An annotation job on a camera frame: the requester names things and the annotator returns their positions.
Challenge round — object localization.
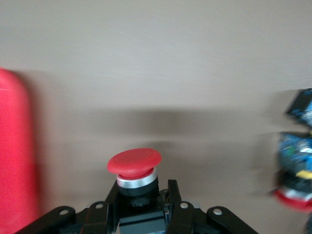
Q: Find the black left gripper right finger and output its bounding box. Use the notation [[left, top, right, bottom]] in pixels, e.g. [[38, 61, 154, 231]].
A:
[[165, 179, 259, 234]]

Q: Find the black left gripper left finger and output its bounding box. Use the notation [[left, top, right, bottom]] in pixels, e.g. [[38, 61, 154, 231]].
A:
[[14, 180, 120, 234]]

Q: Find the red push button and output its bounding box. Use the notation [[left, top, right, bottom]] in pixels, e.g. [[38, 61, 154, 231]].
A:
[[106, 147, 172, 234], [272, 131, 312, 213]]

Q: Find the red plastic tray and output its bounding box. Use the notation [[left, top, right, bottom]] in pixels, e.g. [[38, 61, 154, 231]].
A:
[[0, 67, 41, 234]]

